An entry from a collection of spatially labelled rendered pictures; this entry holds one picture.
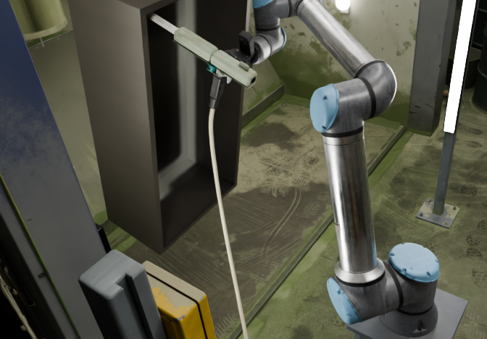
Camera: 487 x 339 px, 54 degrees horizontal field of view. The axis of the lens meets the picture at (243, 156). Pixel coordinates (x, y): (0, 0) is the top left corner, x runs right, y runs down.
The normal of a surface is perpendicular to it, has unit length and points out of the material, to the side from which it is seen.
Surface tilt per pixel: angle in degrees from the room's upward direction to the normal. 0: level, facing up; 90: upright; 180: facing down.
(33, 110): 90
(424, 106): 90
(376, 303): 73
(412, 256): 5
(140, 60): 90
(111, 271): 0
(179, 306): 0
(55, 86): 57
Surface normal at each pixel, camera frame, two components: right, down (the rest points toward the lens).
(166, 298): -0.11, -0.82
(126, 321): 0.79, 0.27
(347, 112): 0.26, 0.28
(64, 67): 0.61, -0.22
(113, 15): -0.59, 0.51
